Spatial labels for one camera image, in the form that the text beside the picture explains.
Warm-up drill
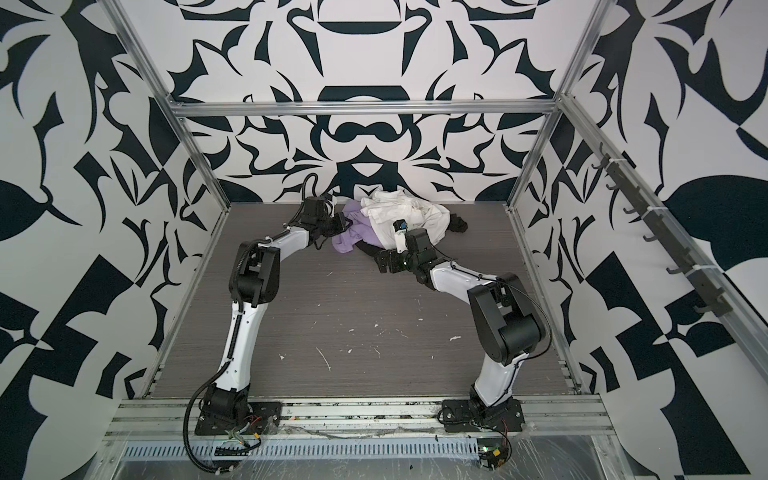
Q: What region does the purple cloth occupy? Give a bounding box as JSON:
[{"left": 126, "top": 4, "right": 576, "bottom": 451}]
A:
[{"left": 331, "top": 200, "right": 383, "bottom": 254}]

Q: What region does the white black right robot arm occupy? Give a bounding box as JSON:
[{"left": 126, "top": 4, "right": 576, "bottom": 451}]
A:
[{"left": 375, "top": 229, "right": 551, "bottom": 417}]

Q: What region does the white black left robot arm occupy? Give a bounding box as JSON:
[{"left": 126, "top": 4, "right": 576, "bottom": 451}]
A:
[{"left": 201, "top": 194, "right": 351, "bottom": 423}]

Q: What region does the white cloth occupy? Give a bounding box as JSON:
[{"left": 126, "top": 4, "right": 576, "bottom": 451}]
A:
[{"left": 360, "top": 191, "right": 450, "bottom": 250}]

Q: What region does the black cloth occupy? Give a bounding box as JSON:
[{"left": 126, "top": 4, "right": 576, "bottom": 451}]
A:
[{"left": 353, "top": 213, "right": 468, "bottom": 257}]

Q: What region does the small electronics board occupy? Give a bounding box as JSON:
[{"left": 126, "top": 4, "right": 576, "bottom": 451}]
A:
[{"left": 478, "top": 438, "right": 510, "bottom": 470}]

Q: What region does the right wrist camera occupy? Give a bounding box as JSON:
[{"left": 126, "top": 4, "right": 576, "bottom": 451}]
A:
[{"left": 393, "top": 219, "right": 408, "bottom": 253}]

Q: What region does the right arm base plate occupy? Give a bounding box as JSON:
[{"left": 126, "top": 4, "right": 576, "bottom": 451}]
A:
[{"left": 436, "top": 399, "right": 526, "bottom": 433}]

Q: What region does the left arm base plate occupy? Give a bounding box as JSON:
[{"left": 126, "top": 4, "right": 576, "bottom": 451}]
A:
[{"left": 194, "top": 401, "right": 283, "bottom": 436}]

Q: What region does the aluminium cage frame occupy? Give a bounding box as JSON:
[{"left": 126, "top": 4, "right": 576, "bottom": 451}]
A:
[{"left": 101, "top": 1, "right": 767, "bottom": 376}]

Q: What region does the white slotted cable duct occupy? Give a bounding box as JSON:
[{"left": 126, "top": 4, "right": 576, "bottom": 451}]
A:
[{"left": 119, "top": 436, "right": 481, "bottom": 462}]

